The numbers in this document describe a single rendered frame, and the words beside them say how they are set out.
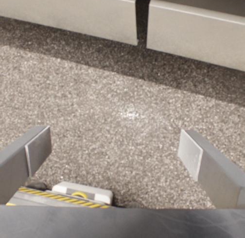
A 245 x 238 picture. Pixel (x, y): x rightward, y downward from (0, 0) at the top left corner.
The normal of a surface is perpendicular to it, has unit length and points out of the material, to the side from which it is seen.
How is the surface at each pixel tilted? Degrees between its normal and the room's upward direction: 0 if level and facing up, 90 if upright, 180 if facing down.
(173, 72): 0
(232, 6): 90
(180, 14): 90
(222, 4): 90
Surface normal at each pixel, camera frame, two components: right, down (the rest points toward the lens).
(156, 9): -0.29, 0.95
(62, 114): -0.11, -0.13
